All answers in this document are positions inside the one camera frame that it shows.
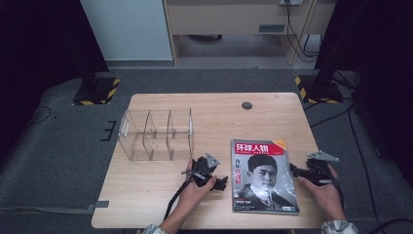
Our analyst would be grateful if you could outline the dark curtain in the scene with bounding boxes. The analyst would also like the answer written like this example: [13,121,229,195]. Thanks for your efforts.
[0,0,110,167]
[314,0,413,188]

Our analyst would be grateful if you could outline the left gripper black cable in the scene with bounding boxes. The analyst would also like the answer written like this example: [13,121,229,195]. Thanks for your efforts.
[163,172,198,221]

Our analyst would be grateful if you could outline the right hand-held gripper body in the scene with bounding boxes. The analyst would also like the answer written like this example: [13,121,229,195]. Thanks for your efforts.
[293,149,341,187]

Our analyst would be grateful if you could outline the grey tape strip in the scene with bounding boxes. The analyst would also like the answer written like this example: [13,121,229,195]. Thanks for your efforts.
[87,200,111,215]

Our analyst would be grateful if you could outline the person's right hand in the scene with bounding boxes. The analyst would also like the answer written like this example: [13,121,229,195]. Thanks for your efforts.
[296,164,347,222]

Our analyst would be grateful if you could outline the black stand with striped base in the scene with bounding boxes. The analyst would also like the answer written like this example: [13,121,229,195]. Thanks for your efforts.
[294,0,371,105]
[69,0,122,106]

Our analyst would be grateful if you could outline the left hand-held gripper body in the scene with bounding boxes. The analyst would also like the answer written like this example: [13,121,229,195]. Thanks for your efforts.
[190,151,221,188]

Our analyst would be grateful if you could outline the long black floor cable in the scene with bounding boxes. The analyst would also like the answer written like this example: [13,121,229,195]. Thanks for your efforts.
[347,106,384,234]

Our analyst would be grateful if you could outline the clear acrylic file rack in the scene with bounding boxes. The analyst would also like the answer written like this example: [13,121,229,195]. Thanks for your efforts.
[118,107,195,163]

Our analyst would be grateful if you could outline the thin black looped floor cable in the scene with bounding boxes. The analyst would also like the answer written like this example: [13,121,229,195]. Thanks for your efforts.
[26,105,53,127]

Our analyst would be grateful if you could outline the person's left hand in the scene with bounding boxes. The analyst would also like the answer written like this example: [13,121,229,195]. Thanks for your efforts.
[175,158,218,215]

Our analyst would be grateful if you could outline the beige wooden desk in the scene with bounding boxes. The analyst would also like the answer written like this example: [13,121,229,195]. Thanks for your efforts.
[163,0,337,67]

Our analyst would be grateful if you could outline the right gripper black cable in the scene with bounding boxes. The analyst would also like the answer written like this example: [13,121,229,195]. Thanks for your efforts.
[324,172,347,211]

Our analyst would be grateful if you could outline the magazine with portrait cover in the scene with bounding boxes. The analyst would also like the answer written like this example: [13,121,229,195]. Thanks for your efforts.
[230,138,301,216]

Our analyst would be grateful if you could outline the white panel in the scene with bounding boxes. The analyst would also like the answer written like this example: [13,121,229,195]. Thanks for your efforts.
[79,0,173,62]

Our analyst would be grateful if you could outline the black hanging cable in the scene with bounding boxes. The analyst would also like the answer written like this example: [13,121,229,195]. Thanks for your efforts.
[284,2,322,63]

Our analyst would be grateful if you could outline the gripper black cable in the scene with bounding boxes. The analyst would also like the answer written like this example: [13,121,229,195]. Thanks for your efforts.
[163,172,198,221]
[324,172,347,211]

